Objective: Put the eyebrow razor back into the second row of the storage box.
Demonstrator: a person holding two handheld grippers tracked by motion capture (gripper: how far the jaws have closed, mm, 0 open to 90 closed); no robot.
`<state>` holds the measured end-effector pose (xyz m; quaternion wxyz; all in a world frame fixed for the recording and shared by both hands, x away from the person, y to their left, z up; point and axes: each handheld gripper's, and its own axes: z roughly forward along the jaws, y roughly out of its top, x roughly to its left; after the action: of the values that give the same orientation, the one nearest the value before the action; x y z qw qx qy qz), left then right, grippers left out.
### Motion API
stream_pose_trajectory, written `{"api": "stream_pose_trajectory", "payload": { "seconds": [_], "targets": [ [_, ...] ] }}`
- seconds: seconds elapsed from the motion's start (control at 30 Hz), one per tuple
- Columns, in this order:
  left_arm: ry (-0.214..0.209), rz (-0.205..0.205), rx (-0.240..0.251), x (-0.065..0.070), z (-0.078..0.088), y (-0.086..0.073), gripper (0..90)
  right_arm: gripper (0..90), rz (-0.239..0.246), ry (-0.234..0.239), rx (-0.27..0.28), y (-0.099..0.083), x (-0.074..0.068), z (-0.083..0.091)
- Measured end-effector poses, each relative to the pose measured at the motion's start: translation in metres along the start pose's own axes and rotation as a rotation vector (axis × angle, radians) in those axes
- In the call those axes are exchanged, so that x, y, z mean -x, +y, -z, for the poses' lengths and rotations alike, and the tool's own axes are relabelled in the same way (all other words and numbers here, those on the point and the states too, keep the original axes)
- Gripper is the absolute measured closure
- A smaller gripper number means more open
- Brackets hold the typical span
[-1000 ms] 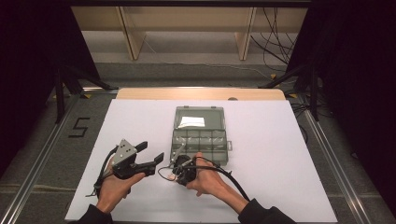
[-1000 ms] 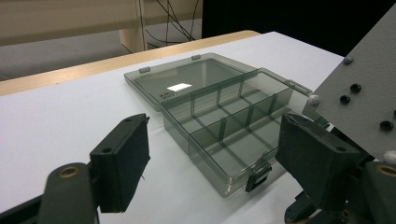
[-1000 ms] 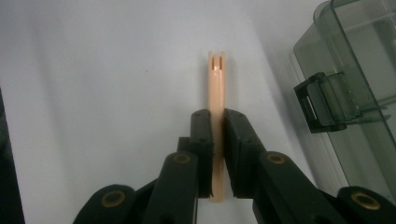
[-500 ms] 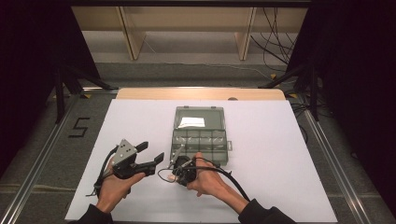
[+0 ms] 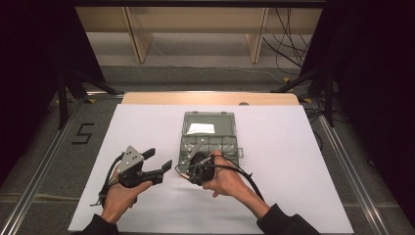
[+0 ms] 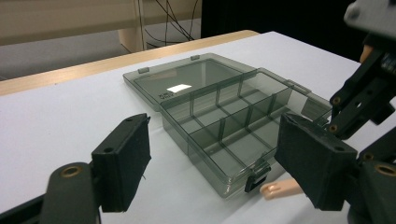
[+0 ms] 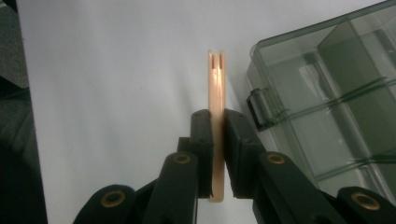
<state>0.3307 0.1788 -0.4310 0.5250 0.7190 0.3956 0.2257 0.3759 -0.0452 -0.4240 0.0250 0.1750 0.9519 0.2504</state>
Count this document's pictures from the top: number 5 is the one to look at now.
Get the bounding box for hanging black cables bundle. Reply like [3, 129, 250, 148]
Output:
[261, 7, 313, 76]

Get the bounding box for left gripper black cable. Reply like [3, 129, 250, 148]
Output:
[89, 153, 126, 208]

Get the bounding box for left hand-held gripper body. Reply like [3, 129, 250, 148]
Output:
[116, 145, 149, 189]

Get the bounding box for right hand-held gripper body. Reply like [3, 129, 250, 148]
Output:
[180, 137, 217, 188]

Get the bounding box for black metal stand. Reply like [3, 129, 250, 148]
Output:
[269, 63, 337, 128]
[56, 67, 125, 130]

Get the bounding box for black floor cables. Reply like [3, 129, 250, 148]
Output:
[297, 92, 328, 152]

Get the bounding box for green translucent compartment box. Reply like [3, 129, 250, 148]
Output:
[177, 111, 245, 179]

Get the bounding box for black curtain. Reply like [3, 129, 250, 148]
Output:
[0, 0, 106, 185]
[299, 0, 415, 228]

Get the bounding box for white table sheet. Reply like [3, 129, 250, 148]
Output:
[68, 103, 355, 235]

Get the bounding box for light wooden shelf unit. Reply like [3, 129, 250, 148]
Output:
[75, 6, 325, 65]

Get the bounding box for person's right hand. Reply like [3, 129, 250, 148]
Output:
[201, 149, 254, 201]

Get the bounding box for aluminium floor rail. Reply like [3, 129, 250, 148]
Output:
[0, 98, 85, 235]
[316, 114, 392, 235]

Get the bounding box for person's left hand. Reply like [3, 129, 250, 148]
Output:
[100, 165, 154, 225]

